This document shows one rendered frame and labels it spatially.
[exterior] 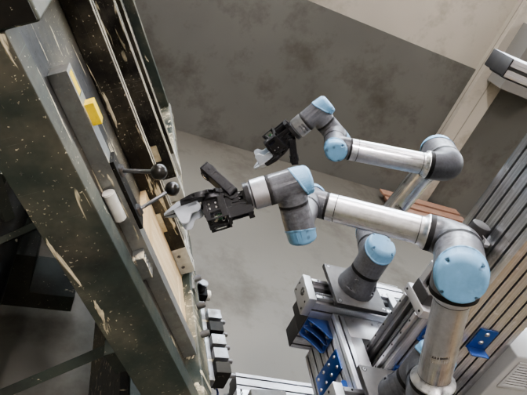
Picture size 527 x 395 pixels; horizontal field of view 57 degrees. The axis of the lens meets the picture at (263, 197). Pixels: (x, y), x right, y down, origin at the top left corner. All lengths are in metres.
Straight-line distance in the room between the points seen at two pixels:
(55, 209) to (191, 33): 3.90
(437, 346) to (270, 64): 3.87
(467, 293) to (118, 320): 0.76
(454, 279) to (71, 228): 0.80
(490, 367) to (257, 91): 3.63
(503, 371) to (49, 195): 1.53
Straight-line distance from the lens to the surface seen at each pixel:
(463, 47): 5.42
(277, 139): 1.74
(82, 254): 0.96
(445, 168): 1.71
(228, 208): 1.14
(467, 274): 1.16
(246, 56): 4.78
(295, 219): 1.17
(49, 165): 0.86
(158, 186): 1.60
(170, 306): 1.43
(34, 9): 0.76
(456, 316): 1.25
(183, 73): 4.81
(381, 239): 1.87
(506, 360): 1.89
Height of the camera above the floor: 2.09
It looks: 28 degrees down
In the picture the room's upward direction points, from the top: 25 degrees clockwise
